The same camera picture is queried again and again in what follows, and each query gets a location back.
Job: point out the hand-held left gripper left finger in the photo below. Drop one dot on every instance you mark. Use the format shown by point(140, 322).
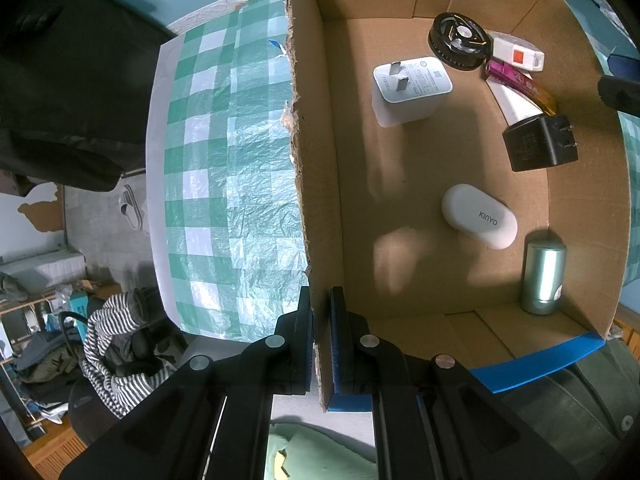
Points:
point(302, 350)

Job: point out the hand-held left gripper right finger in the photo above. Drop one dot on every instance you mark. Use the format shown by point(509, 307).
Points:
point(336, 350)

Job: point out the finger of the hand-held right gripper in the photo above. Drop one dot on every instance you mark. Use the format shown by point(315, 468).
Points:
point(617, 92)

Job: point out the magenta and yellow lighter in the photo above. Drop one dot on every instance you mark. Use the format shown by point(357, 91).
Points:
point(520, 82)

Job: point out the black power adapter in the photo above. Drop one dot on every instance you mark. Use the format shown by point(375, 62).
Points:
point(532, 145)

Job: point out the white plastic piece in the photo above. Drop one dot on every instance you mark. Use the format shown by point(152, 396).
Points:
point(515, 107)

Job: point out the white octagonal plug adapter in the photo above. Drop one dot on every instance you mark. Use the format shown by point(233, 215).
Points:
point(515, 52)

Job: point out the black round fan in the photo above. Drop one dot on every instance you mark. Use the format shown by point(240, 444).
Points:
point(450, 35)

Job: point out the white oval power bank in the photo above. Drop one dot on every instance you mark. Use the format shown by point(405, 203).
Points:
point(477, 215)

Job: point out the green metal cylinder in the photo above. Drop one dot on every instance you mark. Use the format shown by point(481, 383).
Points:
point(544, 277)

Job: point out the blue cardboard box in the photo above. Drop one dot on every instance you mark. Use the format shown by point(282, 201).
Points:
point(415, 160)

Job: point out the white cube charger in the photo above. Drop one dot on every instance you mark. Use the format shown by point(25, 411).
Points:
point(410, 92)

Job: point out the striped cloth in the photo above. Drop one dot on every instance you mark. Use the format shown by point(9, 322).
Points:
point(105, 340)

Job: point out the green checkered plastic tablecloth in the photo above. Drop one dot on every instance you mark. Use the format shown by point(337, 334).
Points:
point(215, 160)

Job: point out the white slipper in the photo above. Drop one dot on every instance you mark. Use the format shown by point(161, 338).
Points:
point(132, 210)

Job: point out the black office chair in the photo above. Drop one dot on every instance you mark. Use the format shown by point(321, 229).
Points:
point(85, 410)

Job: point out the teal box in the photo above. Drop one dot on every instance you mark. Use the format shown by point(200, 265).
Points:
point(77, 305)

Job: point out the white storage box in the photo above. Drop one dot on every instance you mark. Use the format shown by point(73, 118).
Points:
point(45, 270)

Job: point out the wooden shelf rack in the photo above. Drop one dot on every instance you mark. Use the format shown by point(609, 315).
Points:
point(30, 305)

